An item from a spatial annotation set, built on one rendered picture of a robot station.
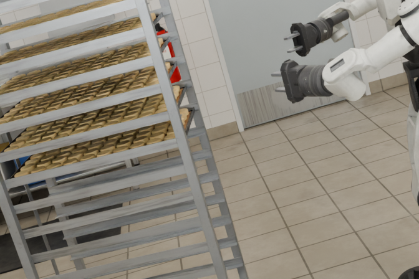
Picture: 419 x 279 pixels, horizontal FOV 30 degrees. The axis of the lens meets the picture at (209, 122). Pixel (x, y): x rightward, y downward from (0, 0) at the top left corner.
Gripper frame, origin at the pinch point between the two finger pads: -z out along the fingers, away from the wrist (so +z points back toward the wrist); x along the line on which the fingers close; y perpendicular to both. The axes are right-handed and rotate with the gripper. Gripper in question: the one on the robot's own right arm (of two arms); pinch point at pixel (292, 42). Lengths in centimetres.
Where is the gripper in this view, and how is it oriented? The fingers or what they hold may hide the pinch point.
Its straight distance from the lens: 286.4
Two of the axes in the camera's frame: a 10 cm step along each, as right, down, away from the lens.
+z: 7.2, -3.6, 5.9
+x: -2.7, -9.3, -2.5
